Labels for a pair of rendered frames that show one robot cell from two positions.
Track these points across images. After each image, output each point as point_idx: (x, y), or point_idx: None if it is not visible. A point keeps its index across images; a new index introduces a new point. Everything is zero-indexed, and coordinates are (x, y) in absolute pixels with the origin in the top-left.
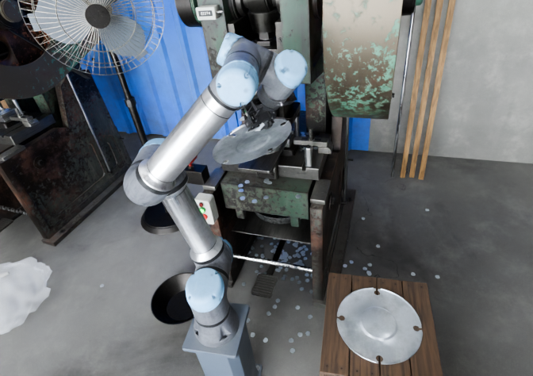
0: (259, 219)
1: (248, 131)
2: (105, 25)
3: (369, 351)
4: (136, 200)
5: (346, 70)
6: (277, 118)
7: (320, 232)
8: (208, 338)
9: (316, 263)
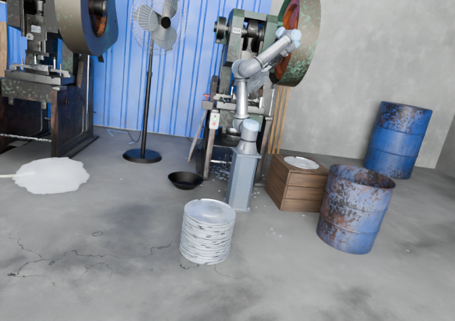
0: (223, 143)
1: (269, 66)
2: (166, 28)
3: (302, 166)
4: (252, 69)
5: (298, 53)
6: (268, 70)
7: (268, 134)
8: (250, 148)
9: (262, 155)
